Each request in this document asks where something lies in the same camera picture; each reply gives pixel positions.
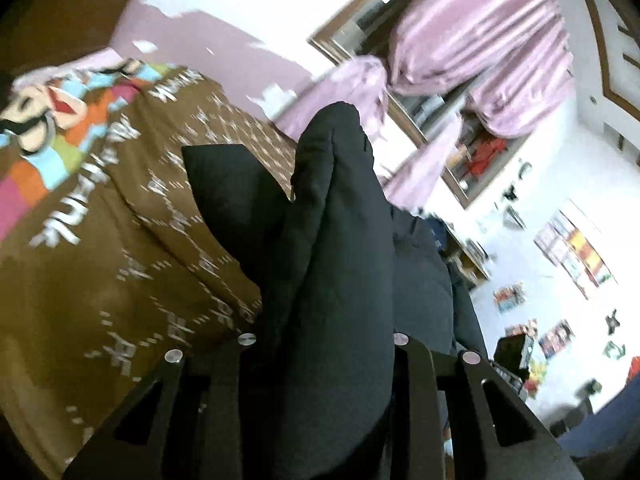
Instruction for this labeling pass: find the wooden framed window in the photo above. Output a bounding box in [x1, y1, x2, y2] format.
[307, 0, 577, 211]

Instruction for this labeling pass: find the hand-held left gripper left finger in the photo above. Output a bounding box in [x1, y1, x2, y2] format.
[62, 332, 258, 480]

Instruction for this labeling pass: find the red cloth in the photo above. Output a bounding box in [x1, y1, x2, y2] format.
[469, 137, 508, 183]

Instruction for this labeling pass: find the wooden headboard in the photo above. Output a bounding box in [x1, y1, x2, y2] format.
[0, 0, 151, 86]

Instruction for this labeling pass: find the dark blue cloth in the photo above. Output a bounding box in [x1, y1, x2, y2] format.
[554, 372, 640, 468]

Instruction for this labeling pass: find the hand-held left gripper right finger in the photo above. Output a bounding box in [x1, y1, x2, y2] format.
[379, 332, 585, 480]

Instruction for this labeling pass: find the black padded jacket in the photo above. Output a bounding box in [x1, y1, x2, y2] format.
[181, 101, 490, 480]

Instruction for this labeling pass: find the brown printed blanket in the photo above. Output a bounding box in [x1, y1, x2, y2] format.
[0, 50, 301, 480]

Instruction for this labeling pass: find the wooden shelf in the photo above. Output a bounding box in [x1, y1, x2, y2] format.
[440, 220, 493, 291]

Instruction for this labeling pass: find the black device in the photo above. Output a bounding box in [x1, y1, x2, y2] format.
[492, 334, 537, 378]

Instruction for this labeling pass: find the knotted purple curtain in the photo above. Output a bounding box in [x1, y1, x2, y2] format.
[275, 0, 571, 138]

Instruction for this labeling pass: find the group of wall posters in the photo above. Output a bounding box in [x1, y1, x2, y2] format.
[492, 199, 618, 361]

